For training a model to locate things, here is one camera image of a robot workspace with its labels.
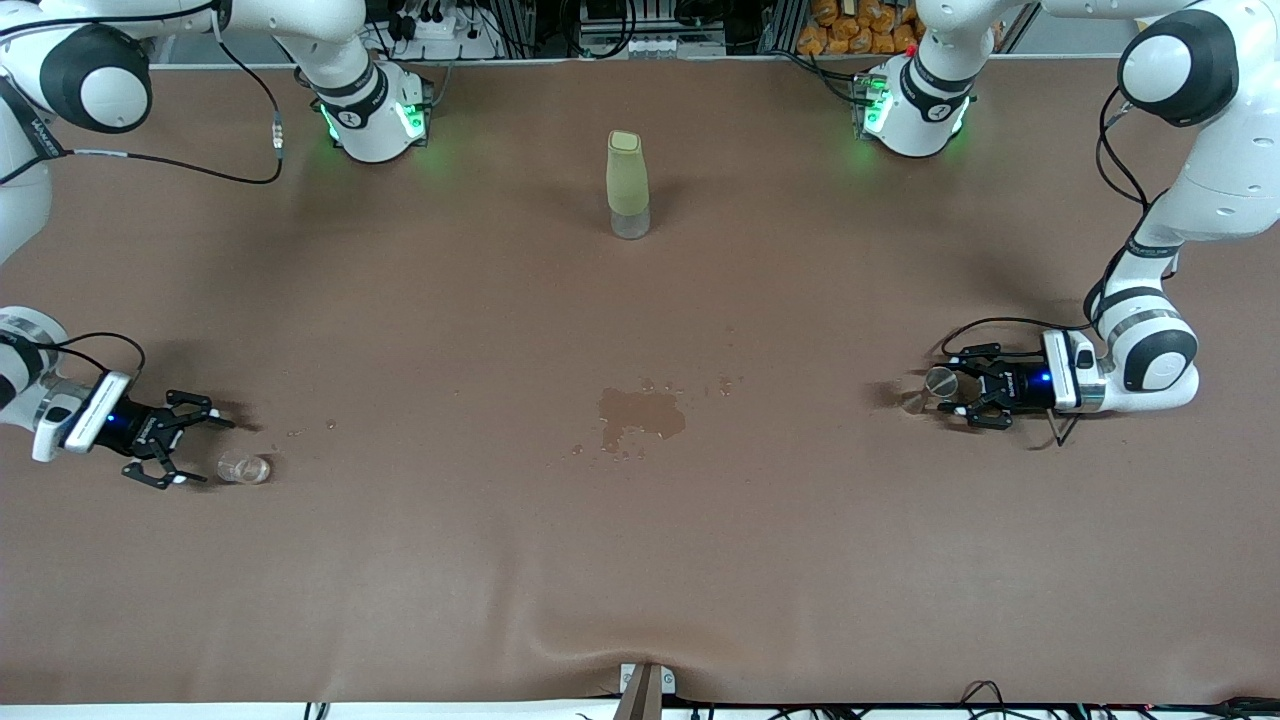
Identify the white power strip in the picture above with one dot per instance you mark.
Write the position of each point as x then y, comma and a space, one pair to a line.
430, 25

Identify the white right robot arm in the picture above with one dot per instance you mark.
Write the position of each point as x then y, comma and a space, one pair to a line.
365, 130

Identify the brown table mat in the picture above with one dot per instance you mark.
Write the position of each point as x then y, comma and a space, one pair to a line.
400, 580

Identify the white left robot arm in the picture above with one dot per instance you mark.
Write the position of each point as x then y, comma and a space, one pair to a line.
1215, 190

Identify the steel jigger cup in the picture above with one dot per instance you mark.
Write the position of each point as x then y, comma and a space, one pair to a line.
940, 381

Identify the pale green bottle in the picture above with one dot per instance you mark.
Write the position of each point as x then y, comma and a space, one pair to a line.
627, 180

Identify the spilled liquid puddle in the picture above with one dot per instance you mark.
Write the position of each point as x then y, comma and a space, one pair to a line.
640, 412

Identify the clear glass measuring cup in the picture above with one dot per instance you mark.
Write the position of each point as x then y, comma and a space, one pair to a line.
245, 467

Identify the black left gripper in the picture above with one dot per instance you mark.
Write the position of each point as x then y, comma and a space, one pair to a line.
1018, 387

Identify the orange snack bags pile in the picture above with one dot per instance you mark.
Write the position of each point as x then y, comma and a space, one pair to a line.
850, 28

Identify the metal table clamp bracket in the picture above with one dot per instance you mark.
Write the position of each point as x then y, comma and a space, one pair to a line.
645, 690

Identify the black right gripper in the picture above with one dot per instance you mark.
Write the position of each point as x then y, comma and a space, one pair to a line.
133, 431

